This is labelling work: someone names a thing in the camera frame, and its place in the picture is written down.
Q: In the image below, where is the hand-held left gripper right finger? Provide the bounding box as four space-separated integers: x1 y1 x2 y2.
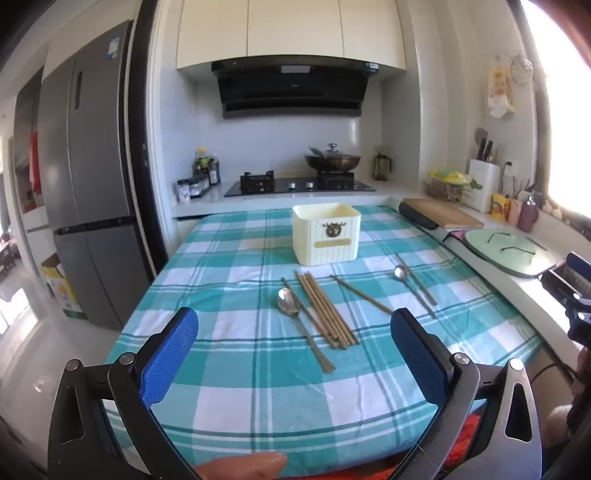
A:
390 308 544 480

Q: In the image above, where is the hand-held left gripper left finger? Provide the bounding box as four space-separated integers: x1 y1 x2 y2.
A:
48 307 199 480

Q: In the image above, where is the metal spoon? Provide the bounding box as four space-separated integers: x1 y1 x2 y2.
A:
277 287 336 374
393 264 437 320

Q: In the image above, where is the bundle of wooden chopsticks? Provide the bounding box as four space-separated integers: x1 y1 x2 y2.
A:
295 272 360 350

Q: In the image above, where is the cream utensil holder box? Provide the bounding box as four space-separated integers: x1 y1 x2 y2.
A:
292 203 362 267

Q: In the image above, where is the person's left hand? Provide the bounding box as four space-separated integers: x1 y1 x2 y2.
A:
191 452 288 480

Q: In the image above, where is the teal plaid tablecloth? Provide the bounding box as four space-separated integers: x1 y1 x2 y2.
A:
105 205 543 478

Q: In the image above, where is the pale green lid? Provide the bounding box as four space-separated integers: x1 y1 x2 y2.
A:
464 228 559 279

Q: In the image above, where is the purple pump bottle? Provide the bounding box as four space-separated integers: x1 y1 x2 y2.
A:
517 194 539 233

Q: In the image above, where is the cardboard box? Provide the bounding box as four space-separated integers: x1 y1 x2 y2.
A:
41 256 88 320

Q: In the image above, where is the black oblong case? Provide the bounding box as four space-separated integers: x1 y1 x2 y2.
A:
398 202 439 230

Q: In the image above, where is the white knife block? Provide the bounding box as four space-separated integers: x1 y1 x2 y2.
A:
466 159 502 213

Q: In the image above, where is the wooden cutting board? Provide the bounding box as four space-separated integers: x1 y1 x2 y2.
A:
402 198 485 230

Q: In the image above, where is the grey refrigerator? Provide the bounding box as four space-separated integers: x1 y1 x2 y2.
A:
37 18 155 330

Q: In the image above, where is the brown glass jar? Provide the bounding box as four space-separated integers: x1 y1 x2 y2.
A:
373 152 392 182

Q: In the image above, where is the black gas cooktop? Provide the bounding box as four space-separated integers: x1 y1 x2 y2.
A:
224 170 376 198

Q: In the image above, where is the dark wok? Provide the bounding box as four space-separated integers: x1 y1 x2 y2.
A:
304 154 362 174

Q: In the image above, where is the red hanging cloth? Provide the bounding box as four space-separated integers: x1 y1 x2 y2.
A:
29 131 42 195

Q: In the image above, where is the black range hood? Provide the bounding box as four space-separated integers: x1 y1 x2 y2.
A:
211 60 380 121

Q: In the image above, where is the wire basket with yellow cloth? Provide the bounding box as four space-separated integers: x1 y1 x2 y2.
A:
428 169 483 191

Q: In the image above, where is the printed wall hanging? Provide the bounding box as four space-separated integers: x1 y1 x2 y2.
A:
487 62 516 119

